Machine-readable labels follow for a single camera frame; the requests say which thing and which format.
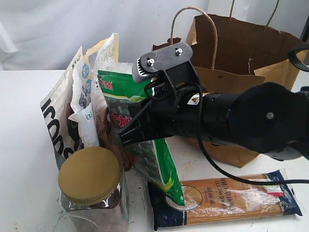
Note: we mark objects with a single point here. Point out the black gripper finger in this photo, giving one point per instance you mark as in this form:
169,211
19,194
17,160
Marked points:
139,129

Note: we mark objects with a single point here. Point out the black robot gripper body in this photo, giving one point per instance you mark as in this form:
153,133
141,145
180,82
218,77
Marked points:
186,122

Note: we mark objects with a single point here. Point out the green snack packet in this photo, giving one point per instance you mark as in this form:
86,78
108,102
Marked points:
152,158

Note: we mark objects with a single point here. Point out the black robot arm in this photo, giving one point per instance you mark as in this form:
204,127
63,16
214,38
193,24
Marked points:
267,119

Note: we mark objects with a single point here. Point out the brown snack pouch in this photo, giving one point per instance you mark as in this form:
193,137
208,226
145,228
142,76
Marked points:
107,138

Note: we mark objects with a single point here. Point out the white black lettered snack bag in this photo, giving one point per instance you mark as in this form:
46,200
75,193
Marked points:
56,110

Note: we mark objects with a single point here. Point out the brown paper shopping bag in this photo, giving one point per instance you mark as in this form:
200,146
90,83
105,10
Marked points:
231,56

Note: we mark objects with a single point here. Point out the white blue printed pouch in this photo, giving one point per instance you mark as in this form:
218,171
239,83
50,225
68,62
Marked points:
87,97

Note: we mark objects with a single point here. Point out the clear jar with gold lid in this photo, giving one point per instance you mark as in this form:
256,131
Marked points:
94,192

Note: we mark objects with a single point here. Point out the spaghetti package blue and orange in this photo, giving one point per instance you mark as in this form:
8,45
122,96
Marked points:
221,199

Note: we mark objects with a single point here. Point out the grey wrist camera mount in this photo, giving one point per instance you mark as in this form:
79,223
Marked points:
171,66

